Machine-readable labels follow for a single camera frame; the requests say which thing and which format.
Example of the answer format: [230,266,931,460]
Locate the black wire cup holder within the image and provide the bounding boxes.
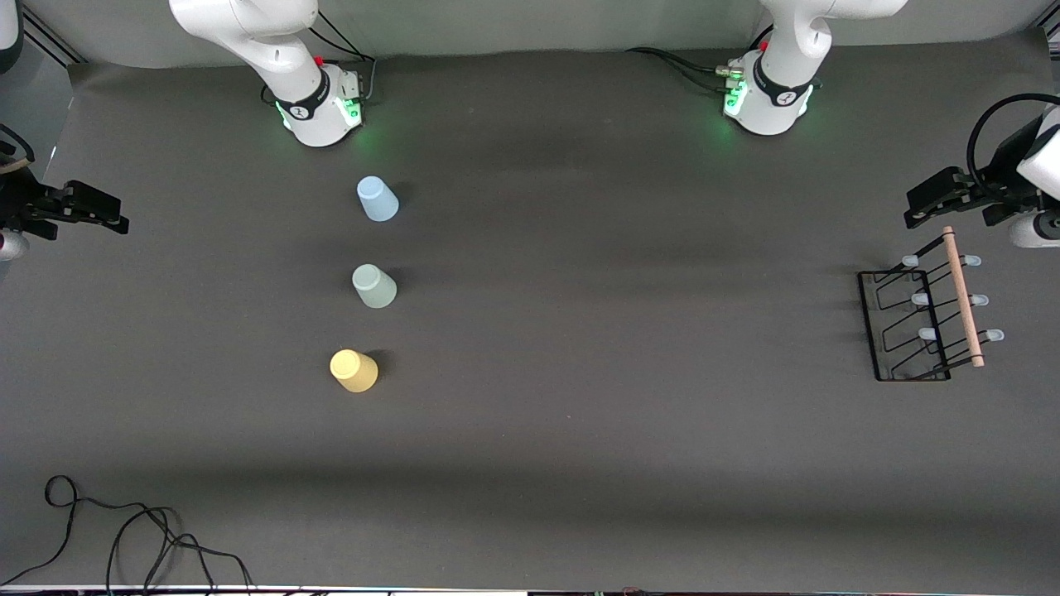
[858,226,1005,382]

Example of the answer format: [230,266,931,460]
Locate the pale green plastic cup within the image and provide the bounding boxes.
[352,264,398,310]

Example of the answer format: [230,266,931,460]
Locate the yellow plastic cup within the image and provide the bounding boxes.
[330,348,379,393]

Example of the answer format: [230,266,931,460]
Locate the light blue plastic cup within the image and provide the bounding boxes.
[357,175,400,223]

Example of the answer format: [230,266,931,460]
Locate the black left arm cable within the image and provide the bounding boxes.
[967,94,1060,199]

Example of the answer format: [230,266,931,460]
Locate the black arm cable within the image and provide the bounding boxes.
[0,124,36,165]
[967,94,1060,199]

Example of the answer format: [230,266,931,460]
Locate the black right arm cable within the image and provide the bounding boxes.
[0,124,36,165]

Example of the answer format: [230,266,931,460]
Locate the black loose cable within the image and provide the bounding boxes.
[0,474,253,590]

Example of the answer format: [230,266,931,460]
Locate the black right arm base cables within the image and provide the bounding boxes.
[311,8,378,104]

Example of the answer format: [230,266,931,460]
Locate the black arm base cables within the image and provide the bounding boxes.
[311,8,378,104]
[625,46,746,96]

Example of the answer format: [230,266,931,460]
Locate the black left arm base cables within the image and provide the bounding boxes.
[625,46,746,96]

